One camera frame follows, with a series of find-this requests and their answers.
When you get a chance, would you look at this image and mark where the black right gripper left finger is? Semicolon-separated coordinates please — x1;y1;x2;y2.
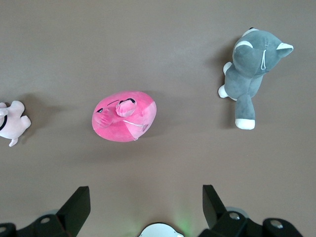
0;186;91;237

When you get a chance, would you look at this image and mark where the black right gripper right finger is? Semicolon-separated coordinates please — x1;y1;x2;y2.
199;184;304;237

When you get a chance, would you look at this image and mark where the hot pink round plush toy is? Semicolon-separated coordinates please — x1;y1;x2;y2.
91;90;158;143

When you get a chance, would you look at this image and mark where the pale pink white plush dog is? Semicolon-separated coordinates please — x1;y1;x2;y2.
0;100;32;147

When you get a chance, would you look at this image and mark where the grey white plush cat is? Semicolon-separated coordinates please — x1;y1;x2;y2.
217;27;294;131

